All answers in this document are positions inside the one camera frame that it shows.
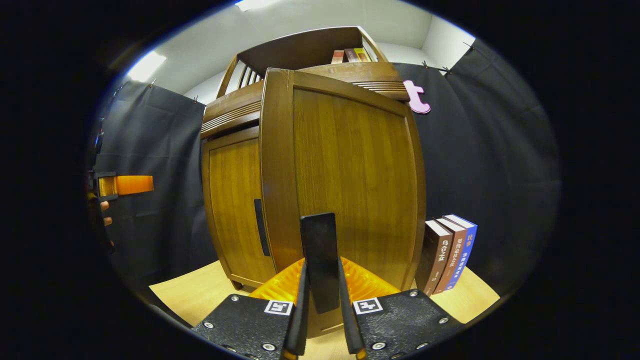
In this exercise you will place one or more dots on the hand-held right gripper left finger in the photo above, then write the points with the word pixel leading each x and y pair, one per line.
pixel 301 320

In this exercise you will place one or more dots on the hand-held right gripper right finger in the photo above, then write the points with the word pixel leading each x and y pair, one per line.
pixel 346 320

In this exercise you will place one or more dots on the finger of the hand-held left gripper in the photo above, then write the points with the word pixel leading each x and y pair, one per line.
pixel 132 184

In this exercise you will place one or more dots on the wooden cabinet door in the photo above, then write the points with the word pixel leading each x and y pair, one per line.
pixel 232 200
pixel 350 165

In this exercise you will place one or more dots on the wooden double-door shoe cabinet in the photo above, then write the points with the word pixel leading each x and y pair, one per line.
pixel 300 50

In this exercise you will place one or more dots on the dark brown book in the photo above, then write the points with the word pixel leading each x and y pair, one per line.
pixel 435 260

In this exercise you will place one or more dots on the small ceiling light panel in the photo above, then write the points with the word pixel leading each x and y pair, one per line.
pixel 146 66

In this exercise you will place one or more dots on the red-brown book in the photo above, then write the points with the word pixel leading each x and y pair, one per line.
pixel 454 255

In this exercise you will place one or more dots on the blue book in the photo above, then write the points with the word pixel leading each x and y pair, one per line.
pixel 467 250

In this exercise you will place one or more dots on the black backdrop cloth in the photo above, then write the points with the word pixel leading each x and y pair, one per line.
pixel 500 175

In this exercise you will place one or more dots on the large ceiling light panel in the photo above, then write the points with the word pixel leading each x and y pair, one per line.
pixel 255 4

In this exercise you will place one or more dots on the dark red book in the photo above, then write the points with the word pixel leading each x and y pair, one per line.
pixel 351 55

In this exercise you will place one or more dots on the yellow book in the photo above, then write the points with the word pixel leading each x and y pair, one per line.
pixel 362 54

